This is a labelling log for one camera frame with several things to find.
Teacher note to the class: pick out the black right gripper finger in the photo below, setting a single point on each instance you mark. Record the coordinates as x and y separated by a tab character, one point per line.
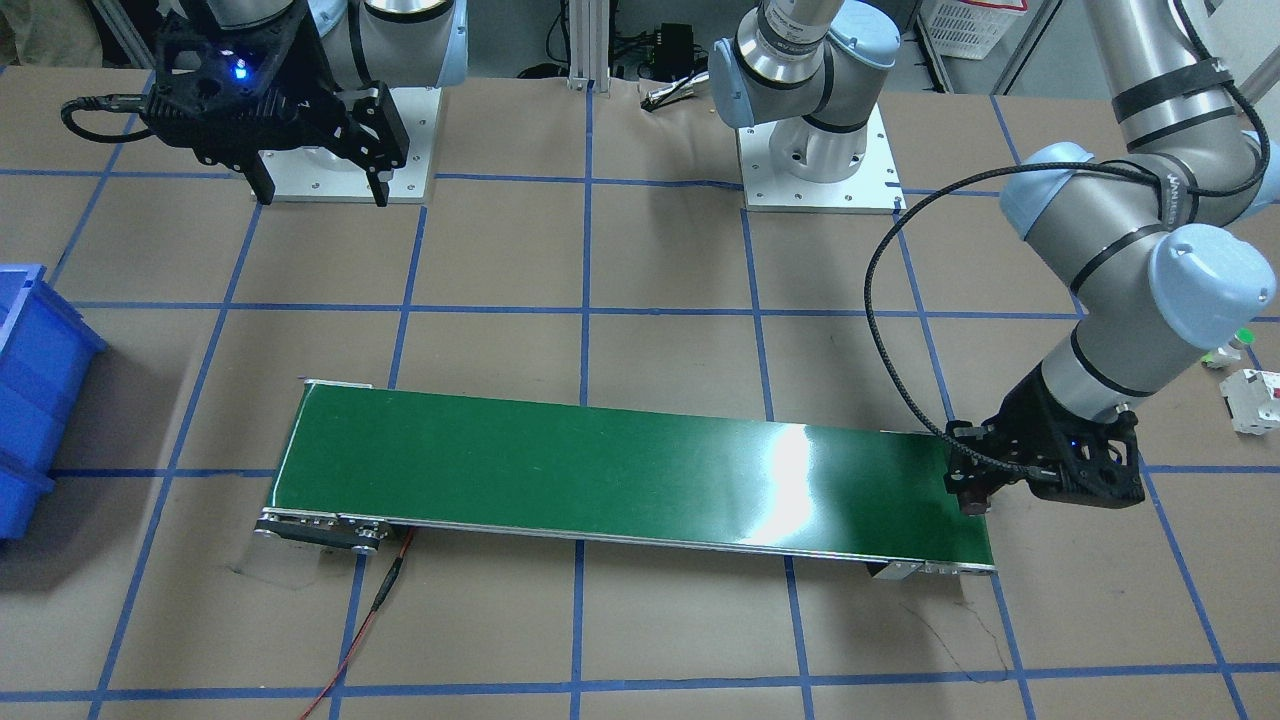
376	140
259	177

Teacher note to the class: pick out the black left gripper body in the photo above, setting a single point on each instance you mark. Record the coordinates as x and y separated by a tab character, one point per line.
1022	420

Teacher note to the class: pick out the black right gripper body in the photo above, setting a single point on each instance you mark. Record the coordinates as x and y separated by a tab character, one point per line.
322	92

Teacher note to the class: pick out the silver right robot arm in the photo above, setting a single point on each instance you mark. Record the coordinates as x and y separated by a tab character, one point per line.
416	48

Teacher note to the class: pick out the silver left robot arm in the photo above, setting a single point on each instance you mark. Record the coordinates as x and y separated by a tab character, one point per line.
1143	241

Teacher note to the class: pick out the white red circuit breaker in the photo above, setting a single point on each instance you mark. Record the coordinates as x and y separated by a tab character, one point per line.
1252	397

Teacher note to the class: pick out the blue plastic bin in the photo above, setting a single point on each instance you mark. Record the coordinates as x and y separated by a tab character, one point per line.
46	348

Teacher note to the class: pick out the green conveyor belt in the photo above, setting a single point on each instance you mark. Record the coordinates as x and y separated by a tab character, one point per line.
358	460

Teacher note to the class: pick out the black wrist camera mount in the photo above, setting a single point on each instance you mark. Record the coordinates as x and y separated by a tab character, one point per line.
972	482

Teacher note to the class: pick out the green push button switch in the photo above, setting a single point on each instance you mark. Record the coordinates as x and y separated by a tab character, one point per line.
1231	353

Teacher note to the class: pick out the aluminium frame post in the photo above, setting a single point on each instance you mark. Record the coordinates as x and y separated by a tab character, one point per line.
590	46

